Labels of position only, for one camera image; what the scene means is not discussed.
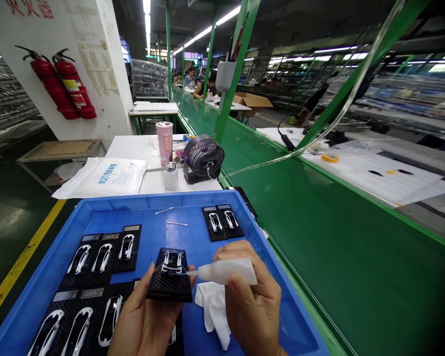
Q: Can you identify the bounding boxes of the white car model black base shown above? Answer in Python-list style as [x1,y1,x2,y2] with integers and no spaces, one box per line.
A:
[145,247,194,303]
[201,206,229,242]
[216,204,245,239]

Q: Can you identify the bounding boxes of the rack of clear trays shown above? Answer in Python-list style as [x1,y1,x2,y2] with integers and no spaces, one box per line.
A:
[130,58,170,99]

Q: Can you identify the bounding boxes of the blue plastic tray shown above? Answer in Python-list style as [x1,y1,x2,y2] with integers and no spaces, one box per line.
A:
[0,189,331,356]

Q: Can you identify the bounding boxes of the green metal frame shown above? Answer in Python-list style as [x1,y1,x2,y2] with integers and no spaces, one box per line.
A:
[164,0,433,151]

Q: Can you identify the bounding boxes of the purple small items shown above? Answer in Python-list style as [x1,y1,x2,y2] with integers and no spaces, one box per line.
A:
[172,140,189,165]

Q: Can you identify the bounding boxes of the black corded hand tool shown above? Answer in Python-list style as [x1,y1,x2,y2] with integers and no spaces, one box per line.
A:
[277,83,329,152]

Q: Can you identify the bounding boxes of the black flat device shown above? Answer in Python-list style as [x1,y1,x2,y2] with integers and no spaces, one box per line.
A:
[226,186,259,220]

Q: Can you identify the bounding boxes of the wooden frame stand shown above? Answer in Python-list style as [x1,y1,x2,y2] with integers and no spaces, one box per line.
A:
[16,138,107,193]

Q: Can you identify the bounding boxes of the white work table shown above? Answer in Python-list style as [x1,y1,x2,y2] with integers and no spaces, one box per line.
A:
[105,134,223,196]

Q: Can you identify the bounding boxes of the grey plastic holder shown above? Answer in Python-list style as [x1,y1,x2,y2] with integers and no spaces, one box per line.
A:
[215,60,243,93]

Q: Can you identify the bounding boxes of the white foam sheet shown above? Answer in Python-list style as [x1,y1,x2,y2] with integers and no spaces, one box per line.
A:
[302,139,445,208]

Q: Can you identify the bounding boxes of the white cloth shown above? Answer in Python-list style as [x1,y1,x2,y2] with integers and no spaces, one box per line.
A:
[194,281,233,352]

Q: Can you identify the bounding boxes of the pink drinking bottle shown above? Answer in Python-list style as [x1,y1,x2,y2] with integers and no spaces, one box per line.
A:
[155,121,174,168]

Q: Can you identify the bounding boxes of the green-legged table with papers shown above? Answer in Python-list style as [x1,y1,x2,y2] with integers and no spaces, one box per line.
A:
[129,100,180,135]

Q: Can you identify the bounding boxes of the white wiper pack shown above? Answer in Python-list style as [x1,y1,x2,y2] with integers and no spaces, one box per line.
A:
[51,157,148,200]

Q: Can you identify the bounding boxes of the person's left hand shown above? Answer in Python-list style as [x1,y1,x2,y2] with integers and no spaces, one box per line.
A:
[107,261,198,356]

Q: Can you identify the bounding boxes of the batch of car models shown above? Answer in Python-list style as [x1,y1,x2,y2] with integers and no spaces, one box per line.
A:
[25,223,184,356]

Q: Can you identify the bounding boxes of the person's right hand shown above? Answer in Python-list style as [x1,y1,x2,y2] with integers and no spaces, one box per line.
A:
[212,240,283,351]

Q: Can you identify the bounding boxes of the grey storage shelving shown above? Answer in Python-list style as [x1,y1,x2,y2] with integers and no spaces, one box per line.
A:
[0,32,47,138]

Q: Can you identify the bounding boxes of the small white dispenser bottle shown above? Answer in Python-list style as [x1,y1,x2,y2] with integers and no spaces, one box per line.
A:
[164,161,179,192]

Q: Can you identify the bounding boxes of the black desk fan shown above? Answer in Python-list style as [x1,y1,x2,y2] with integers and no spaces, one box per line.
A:
[182,134,226,186]

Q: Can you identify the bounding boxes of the red fire extinguisher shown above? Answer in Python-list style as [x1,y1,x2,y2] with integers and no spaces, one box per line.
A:
[14,45,81,121]
[51,48,98,120]

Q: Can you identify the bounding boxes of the long storage shelving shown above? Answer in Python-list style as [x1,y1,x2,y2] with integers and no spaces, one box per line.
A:
[241,44,445,149]

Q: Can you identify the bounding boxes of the green conveyor belt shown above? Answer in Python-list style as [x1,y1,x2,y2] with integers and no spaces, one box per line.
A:
[170,84,445,356]

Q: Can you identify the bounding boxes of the white squeeze bottle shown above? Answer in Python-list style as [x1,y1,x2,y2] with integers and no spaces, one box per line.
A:
[186,258,259,286]

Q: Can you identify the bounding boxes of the cardboard box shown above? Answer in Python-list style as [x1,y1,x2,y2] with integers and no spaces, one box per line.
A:
[232,92,274,119]

